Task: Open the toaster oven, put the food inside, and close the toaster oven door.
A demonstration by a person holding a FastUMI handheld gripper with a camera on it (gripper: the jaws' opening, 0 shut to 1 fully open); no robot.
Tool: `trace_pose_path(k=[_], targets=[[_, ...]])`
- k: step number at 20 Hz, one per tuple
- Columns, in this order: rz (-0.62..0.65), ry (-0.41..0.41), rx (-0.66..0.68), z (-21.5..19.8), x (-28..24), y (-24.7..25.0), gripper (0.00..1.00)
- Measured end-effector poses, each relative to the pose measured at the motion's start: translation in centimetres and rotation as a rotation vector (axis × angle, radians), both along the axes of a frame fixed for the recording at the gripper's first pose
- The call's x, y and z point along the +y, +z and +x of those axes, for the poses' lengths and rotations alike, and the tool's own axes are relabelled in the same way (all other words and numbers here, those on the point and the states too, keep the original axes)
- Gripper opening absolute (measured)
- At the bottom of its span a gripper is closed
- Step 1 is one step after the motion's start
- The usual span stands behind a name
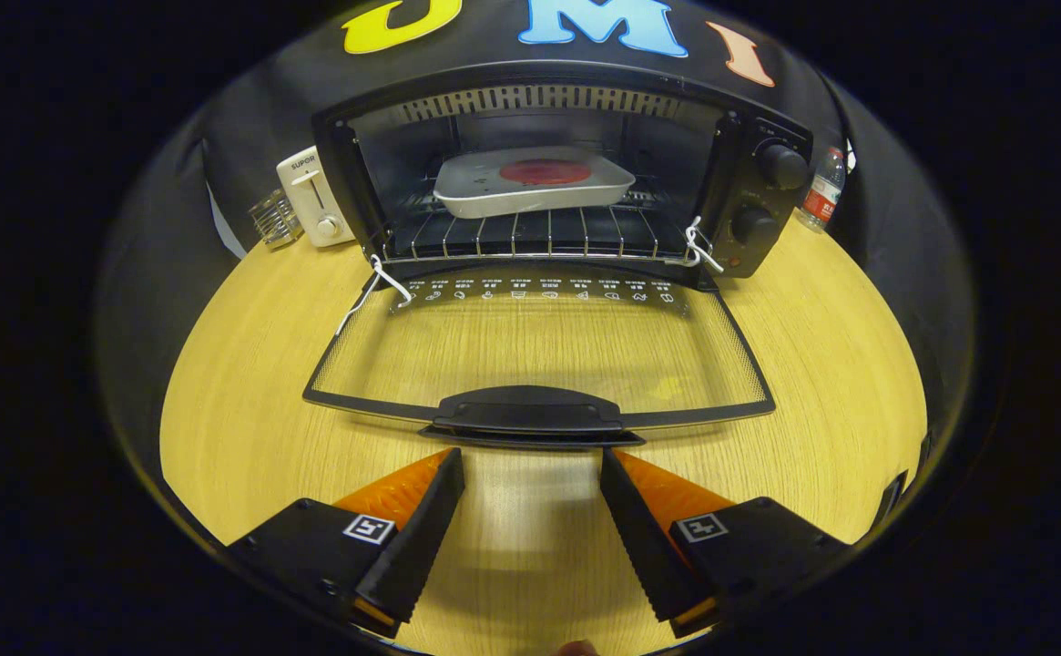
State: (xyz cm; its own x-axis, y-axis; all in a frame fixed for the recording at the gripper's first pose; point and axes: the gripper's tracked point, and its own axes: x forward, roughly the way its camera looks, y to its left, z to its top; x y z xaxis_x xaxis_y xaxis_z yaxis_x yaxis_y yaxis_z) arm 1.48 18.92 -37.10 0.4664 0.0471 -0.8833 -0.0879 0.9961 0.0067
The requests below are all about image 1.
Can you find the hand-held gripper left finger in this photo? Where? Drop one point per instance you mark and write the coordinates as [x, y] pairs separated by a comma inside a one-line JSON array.
[[421, 538]]

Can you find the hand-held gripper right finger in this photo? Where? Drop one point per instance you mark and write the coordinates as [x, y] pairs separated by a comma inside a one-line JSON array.
[[644, 547]]

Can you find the glass toaster oven door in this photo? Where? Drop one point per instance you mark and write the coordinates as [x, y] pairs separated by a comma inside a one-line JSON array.
[[530, 410]]

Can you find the white square plate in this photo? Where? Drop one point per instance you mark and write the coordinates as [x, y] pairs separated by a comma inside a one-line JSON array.
[[494, 196]]

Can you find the black toaster oven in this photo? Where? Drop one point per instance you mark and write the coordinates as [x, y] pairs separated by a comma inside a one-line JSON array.
[[771, 196]]

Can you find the pink ham slice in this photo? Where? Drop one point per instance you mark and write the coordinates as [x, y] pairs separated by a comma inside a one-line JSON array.
[[544, 172]]

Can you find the black oven knob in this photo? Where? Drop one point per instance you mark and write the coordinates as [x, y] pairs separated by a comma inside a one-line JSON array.
[[783, 167], [755, 223]]

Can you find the white bread toaster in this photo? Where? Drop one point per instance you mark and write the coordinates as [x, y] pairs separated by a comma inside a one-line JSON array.
[[311, 196]]

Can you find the red label plastic bottle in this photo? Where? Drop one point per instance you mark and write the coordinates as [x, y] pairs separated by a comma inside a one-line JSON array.
[[821, 196]]

